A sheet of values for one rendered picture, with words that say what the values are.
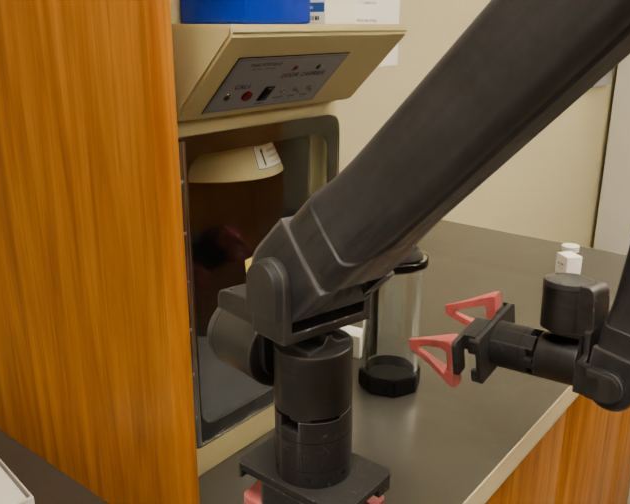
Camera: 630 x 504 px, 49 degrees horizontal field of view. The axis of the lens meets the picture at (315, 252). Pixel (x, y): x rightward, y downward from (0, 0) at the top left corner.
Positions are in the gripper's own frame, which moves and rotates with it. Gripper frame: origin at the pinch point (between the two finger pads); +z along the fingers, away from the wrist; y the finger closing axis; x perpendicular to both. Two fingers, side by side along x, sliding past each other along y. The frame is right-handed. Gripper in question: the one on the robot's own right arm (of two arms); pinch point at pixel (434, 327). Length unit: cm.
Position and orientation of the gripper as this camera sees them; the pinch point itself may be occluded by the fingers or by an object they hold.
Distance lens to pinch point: 94.7
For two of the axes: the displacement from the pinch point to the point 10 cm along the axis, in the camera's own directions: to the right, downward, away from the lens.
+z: -7.8, -1.5, 6.1
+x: 1.4, 9.0, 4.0
